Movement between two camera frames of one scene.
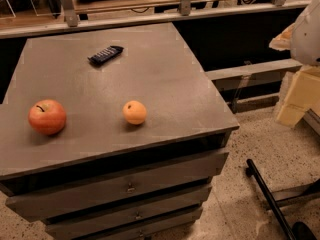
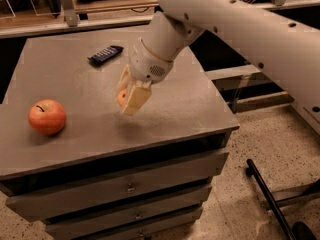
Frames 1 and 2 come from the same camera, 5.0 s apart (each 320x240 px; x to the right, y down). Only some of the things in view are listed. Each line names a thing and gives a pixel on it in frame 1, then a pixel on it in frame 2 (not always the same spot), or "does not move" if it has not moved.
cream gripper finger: x=282 y=42 → x=127 y=81
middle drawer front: x=127 y=214 does not move
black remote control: x=105 y=55 does not move
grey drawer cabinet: x=115 y=134 does not move
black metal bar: x=251 y=171 does not move
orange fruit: x=134 y=112 → x=121 y=96
